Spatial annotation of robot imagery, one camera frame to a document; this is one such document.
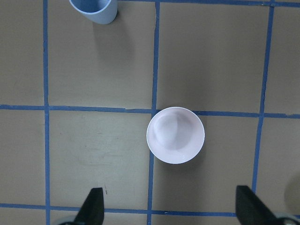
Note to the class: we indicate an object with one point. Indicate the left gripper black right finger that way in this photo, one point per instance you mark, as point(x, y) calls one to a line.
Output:
point(250, 210)

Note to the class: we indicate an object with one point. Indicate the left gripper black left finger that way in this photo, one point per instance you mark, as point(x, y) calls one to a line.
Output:
point(92, 212)

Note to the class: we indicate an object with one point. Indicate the blue cup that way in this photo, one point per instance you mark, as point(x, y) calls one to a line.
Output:
point(98, 11)

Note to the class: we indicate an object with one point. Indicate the pink bowl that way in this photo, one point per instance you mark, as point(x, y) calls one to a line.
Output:
point(175, 135)

